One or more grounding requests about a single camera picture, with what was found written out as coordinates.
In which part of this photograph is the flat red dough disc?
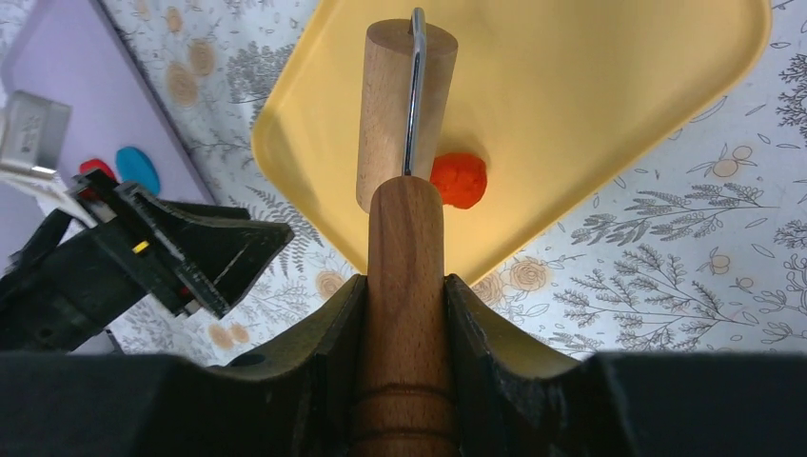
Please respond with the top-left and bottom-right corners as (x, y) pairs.
(79, 158), (117, 181)

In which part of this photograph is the yellow tray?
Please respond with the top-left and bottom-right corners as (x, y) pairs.
(251, 1), (772, 284)

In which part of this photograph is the purple tray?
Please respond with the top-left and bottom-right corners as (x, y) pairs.
(1, 1), (211, 259)

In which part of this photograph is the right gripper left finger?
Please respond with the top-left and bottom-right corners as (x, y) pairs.
(1, 275), (366, 456)

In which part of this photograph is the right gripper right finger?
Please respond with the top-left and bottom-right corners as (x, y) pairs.
(444, 275), (806, 456)

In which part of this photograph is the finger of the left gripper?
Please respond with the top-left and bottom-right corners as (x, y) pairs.
(135, 188), (294, 316)

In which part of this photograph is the red dough ball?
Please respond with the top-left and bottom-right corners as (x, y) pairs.
(430, 152), (487, 209)

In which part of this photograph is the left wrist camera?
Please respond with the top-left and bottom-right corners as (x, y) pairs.
(1, 90), (71, 178)

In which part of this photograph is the flat blue dough disc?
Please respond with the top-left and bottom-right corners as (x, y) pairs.
(115, 147), (161, 195)

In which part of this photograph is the wooden dough roller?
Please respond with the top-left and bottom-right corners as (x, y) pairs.
(349, 7), (461, 456)

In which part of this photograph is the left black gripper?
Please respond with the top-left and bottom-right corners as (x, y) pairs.
(1, 169), (230, 352)

